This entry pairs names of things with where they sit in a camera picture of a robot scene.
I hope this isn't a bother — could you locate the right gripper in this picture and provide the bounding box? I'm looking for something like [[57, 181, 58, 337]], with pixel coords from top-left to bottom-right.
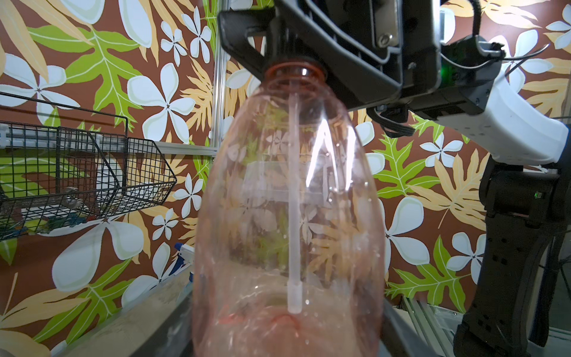
[[275, 1, 504, 116]]

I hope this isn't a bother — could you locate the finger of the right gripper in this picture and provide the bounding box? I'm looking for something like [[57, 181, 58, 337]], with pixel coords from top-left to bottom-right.
[[217, 7, 276, 80]]

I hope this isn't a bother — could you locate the orange translucent spray bottle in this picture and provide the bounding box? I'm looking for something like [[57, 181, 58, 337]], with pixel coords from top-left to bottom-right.
[[192, 61, 385, 356]]

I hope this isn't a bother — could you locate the blue white spray nozzle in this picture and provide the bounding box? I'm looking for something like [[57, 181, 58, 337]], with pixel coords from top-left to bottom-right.
[[170, 243, 195, 283]]

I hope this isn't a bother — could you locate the black spray nozzle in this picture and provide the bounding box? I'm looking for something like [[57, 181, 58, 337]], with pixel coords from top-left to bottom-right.
[[263, 15, 327, 74]]

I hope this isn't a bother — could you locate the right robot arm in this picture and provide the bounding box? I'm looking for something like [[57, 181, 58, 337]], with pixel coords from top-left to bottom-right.
[[217, 1, 570, 356]]

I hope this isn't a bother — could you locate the black wire wall basket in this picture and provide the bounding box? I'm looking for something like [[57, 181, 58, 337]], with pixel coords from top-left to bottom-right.
[[1, 120, 176, 240]]

